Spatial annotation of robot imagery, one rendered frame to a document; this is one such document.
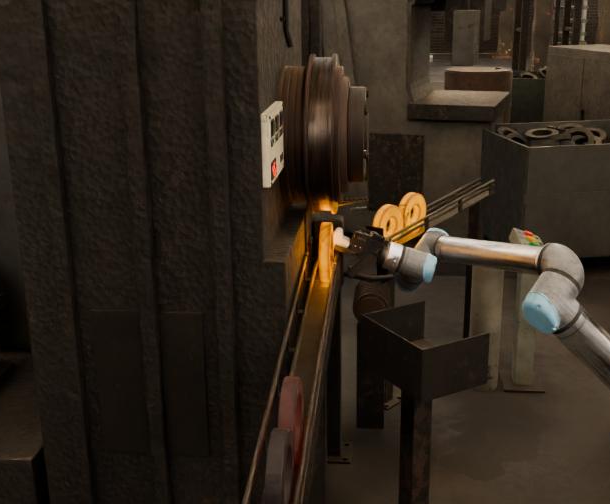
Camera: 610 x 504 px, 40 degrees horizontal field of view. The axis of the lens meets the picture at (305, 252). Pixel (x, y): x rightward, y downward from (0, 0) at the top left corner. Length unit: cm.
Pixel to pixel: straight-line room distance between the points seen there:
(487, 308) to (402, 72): 222
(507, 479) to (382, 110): 290
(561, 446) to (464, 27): 257
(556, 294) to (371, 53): 305
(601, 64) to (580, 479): 406
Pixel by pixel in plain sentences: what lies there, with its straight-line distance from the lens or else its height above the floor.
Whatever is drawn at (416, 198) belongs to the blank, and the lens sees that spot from 314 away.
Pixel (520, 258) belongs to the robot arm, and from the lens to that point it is 256.
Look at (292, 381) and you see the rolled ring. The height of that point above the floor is 75.
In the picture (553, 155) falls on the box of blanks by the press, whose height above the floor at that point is 69.
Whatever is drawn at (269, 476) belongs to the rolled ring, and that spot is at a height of 69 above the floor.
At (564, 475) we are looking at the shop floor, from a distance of 293.
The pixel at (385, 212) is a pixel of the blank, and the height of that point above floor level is 77.
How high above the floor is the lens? 151
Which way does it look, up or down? 17 degrees down
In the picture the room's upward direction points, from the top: 1 degrees counter-clockwise
